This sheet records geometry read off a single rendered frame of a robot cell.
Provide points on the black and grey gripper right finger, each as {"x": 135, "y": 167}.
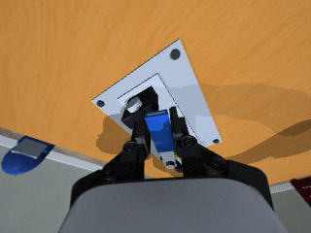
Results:
{"x": 199, "y": 161}

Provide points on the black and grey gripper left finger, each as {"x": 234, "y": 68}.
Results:
{"x": 127, "y": 165}

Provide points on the light grey mounting plate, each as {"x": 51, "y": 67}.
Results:
{"x": 173, "y": 67}

